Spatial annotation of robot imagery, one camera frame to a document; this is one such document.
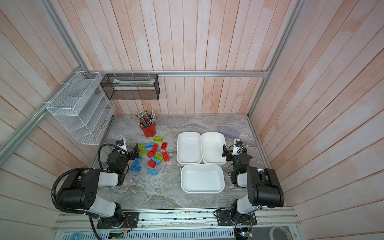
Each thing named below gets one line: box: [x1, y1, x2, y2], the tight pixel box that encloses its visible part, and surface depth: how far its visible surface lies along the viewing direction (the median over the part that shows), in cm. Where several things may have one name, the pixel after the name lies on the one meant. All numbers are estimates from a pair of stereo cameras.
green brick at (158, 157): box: [154, 153, 164, 162], surface depth 98 cm
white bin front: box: [180, 164, 225, 194], surface depth 89 cm
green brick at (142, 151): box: [138, 143, 148, 157], surface depth 100 cm
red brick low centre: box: [147, 160, 156, 169], surface depth 94 cm
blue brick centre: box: [150, 156, 161, 166], surface depth 94 cm
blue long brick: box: [130, 156, 143, 172], surface depth 93 cm
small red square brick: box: [161, 142, 168, 150], surface depth 103 cm
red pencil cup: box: [140, 122, 157, 138], surface depth 109 cm
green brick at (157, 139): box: [153, 136, 163, 142], surface depth 106 cm
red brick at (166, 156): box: [162, 151, 170, 162], surface depth 97 cm
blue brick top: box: [144, 142, 155, 150], surface depth 103 cm
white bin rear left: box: [176, 132, 203, 165], surface depth 100 cm
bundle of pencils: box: [135, 109, 156, 128], surface depth 103 cm
